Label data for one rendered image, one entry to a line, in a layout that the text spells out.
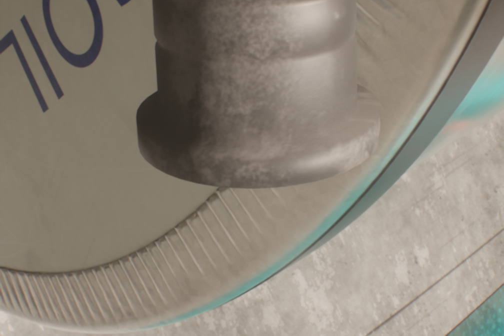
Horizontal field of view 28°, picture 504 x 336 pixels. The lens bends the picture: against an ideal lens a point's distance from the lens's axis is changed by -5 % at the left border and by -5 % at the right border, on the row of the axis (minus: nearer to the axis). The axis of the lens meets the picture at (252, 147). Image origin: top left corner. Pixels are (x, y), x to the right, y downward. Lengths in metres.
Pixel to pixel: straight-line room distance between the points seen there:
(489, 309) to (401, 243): 0.29
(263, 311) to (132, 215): 1.17
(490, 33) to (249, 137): 0.24
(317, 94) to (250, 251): 0.32
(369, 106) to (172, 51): 0.04
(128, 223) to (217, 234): 0.08
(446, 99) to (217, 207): 0.14
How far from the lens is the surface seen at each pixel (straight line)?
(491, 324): 2.12
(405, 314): 1.94
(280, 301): 1.73
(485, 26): 0.38
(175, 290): 0.55
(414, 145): 0.43
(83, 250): 0.62
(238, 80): 0.16
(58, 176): 0.60
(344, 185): 0.42
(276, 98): 0.16
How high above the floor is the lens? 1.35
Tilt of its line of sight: 51 degrees down
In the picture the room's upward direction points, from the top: 75 degrees clockwise
